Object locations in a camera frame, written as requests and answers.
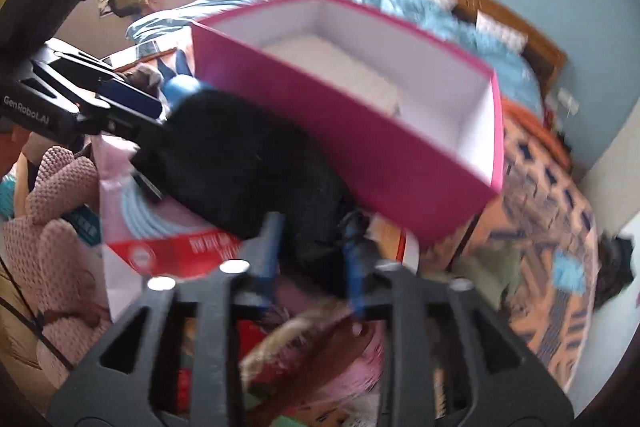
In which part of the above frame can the blue duvet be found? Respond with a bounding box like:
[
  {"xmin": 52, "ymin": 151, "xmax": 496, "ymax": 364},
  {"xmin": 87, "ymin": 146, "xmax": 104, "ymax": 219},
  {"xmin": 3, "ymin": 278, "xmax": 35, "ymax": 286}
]
[{"xmin": 125, "ymin": 0, "xmax": 546, "ymax": 118}]

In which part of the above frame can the pink storage box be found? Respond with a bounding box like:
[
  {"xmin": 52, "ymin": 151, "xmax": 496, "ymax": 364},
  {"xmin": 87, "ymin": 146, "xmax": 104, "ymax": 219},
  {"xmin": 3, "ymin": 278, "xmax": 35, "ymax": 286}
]
[{"xmin": 190, "ymin": 0, "xmax": 505, "ymax": 253}]

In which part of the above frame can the wooden headboard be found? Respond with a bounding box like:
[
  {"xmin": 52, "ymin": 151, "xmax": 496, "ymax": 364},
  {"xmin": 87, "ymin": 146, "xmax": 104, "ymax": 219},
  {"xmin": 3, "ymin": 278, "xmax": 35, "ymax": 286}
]
[{"xmin": 375, "ymin": 0, "xmax": 568, "ymax": 94}]

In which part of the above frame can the light blue card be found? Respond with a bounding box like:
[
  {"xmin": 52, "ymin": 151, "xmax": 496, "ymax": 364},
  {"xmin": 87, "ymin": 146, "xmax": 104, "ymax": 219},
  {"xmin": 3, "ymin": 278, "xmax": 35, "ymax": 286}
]
[{"xmin": 552, "ymin": 254, "xmax": 589, "ymax": 294}]

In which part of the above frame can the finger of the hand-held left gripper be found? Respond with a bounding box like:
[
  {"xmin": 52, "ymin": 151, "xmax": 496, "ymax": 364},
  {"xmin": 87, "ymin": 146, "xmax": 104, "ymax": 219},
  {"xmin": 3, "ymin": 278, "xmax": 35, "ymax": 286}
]
[
  {"xmin": 75, "ymin": 104, "xmax": 173, "ymax": 148},
  {"xmin": 32, "ymin": 49, "xmax": 165, "ymax": 124}
]

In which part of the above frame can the black fuzzy cloth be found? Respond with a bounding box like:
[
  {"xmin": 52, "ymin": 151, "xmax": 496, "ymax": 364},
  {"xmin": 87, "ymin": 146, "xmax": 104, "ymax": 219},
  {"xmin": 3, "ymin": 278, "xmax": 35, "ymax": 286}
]
[{"xmin": 130, "ymin": 89, "xmax": 373, "ymax": 300}]

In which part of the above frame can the pink knitted plush toy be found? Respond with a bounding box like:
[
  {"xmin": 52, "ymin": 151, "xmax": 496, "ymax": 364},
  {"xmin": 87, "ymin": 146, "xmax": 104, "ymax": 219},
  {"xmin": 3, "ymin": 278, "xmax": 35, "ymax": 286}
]
[{"xmin": 0, "ymin": 146, "xmax": 114, "ymax": 378}]

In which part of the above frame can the cable packet with red label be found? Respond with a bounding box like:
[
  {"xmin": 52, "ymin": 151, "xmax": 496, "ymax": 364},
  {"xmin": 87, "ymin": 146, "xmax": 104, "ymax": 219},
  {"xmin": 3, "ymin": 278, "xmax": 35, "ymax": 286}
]
[{"xmin": 97, "ymin": 172, "xmax": 247, "ymax": 324}]

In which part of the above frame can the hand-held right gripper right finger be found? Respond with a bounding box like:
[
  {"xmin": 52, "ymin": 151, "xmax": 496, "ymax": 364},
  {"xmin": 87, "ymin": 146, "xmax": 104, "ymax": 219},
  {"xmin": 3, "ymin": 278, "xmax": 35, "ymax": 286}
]
[{"xmin": 342, "ymin": 214, "xmax": 576, "ymax": 427}]

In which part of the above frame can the dark clothes pile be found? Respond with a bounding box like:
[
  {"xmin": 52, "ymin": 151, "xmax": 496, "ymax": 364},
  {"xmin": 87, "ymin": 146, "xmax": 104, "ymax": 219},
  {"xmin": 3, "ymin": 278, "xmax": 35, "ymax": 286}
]
[{"xmin": 594, "ymin": 233, "xmax": 637, "ymax": 309}]

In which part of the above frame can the white wall socket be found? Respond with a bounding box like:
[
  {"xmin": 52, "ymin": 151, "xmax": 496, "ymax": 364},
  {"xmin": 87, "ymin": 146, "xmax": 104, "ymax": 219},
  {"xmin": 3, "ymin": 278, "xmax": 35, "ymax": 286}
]
[{"xmin": 556, "ymin": 89, "xmax": 581, "ymax": 116}]

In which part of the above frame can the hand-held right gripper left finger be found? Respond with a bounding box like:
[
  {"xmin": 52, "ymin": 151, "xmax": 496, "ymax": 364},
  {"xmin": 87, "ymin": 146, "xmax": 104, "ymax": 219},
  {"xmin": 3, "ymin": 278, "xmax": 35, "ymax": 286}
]
[{"xmin": 47, "ymin": 211, "xmax": 287, "ymax": 427}]

